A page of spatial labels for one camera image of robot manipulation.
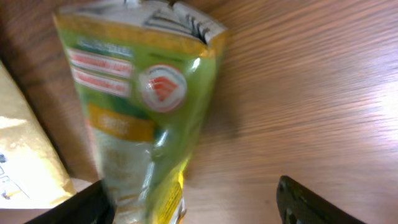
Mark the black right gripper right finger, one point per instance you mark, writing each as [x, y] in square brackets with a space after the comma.
[299, 205]

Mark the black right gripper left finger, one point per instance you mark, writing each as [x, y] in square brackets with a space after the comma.
[90, 206]

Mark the cream snack bag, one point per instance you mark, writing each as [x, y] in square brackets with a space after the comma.
[32, 174]

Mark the green tea carton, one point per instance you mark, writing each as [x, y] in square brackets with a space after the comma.
[144, 72]

